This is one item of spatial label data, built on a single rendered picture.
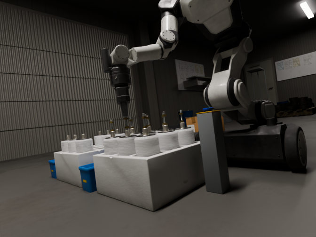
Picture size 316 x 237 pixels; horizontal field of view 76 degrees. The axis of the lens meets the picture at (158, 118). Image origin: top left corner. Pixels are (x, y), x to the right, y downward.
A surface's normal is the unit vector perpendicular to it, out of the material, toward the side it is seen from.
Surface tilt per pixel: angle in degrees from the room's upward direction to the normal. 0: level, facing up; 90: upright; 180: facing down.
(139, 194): 90
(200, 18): 133
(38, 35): 90
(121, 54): 90
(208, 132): 90
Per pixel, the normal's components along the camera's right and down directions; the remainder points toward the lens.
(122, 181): -0.70, 0.08
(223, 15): -0.21, 0.70
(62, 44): 0.70, -0.10
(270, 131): -0.59, -0.64
